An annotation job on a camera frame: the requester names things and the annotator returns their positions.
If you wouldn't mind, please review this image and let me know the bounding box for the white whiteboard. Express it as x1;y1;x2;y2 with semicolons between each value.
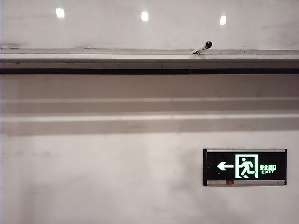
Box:
0;0;299;50

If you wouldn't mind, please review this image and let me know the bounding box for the aluminium marker tray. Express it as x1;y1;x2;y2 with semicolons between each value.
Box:
0;48;299;70

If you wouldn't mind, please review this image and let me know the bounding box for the white marker with black cap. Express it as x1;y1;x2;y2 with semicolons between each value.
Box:
190;41;213;55

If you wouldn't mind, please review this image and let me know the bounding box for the black green exit sign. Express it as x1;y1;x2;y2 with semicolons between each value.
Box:
202;148;287;187

